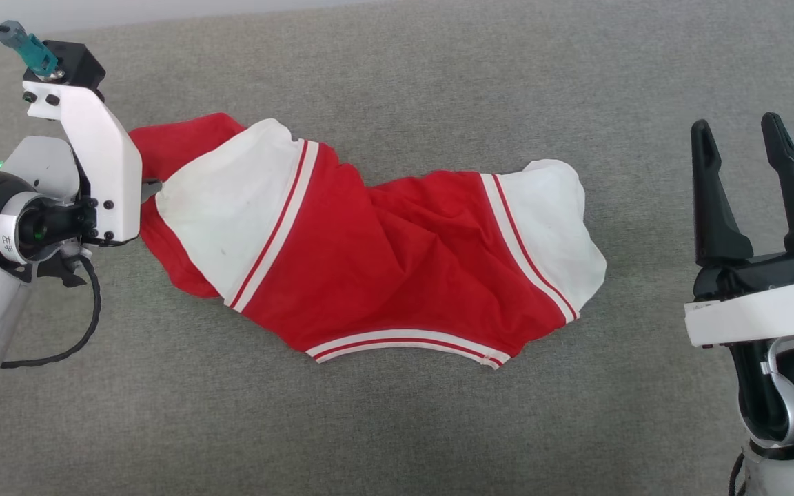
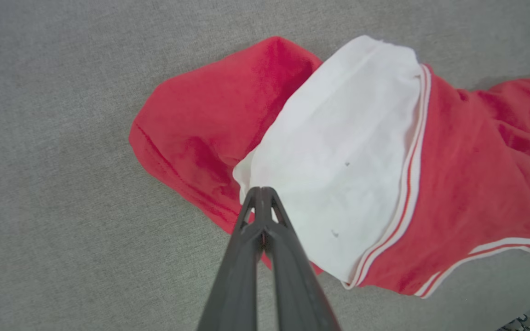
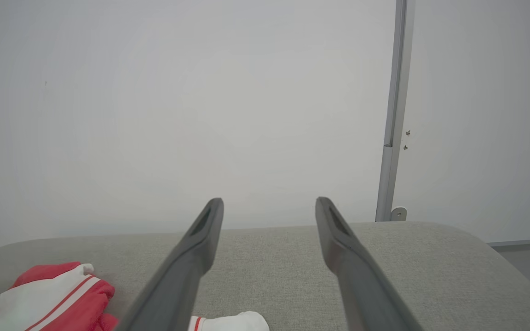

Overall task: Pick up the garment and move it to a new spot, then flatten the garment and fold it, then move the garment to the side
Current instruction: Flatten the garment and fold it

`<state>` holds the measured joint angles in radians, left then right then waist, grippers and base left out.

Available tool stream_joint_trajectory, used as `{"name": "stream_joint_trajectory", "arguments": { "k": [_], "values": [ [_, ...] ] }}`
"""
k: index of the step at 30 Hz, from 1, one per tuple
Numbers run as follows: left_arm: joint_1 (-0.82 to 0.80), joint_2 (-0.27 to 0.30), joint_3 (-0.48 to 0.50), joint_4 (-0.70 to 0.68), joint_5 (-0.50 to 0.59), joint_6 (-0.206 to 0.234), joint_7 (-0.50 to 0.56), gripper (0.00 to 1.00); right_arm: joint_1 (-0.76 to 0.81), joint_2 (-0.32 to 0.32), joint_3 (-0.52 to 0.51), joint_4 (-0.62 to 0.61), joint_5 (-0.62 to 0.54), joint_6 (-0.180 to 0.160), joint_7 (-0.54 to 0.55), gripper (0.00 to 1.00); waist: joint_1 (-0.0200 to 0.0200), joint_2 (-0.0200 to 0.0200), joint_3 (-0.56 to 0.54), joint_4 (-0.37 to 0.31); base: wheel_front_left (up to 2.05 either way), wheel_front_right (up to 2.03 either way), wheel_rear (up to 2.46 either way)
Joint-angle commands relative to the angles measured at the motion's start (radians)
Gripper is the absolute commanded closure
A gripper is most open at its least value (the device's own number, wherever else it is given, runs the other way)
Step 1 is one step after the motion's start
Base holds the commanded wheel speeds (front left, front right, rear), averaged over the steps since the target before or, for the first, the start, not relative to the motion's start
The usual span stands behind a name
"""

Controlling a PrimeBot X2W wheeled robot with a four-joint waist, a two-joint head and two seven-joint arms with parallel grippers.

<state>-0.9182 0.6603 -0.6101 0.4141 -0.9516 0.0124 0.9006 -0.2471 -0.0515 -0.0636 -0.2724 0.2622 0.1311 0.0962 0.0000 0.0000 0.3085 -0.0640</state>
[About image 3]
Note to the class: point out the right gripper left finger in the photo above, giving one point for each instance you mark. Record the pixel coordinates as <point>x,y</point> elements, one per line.
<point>182,276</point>

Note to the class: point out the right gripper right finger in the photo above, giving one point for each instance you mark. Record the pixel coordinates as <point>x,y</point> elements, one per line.
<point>361,285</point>

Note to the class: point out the red and white garment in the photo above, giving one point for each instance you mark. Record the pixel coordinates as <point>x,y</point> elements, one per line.
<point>39,299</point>

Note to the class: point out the grey rounded post bracket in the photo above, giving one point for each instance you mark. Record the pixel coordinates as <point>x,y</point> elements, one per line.
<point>399,214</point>

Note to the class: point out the grey metal wall post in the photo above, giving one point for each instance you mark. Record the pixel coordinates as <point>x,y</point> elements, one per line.
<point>391,138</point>

